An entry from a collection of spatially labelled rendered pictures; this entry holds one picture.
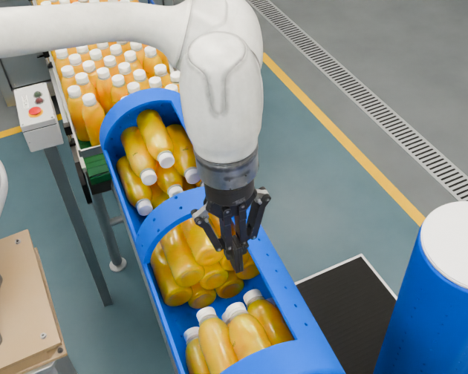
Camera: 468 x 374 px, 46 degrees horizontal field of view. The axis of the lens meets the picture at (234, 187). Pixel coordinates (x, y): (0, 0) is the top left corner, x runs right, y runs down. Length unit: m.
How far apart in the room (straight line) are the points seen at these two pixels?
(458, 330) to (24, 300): 1.02
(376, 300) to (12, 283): 1.48
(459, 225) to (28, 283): 1.03
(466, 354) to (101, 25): 1.21
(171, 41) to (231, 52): 0.16
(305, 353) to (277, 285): 0.15
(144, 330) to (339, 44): 2.46
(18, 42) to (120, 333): 1.85
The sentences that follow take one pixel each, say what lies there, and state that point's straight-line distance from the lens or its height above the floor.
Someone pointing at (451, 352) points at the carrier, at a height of 0.76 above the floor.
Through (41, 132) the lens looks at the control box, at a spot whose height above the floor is 1.06.
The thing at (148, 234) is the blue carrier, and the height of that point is 1.18.
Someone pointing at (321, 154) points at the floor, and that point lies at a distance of 3.10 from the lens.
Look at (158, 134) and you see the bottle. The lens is 1.43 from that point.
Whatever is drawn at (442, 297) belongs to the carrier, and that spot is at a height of 0.96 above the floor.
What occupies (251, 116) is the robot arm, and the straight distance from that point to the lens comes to 0.69.
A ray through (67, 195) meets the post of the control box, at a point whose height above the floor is 0.71.
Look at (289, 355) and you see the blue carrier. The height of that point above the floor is 1.23.
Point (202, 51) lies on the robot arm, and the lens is 0.66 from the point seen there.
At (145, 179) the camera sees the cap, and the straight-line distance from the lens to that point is 1.42.
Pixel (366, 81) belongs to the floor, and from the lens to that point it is 3.68.
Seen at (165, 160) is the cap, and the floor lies 1.15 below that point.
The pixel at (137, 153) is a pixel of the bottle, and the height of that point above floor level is 1.13.
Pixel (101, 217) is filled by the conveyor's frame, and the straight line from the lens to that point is 2.37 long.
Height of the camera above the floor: 2.09
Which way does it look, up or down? 46 degrees down
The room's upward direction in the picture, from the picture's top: 3 degrees counter-clockwise
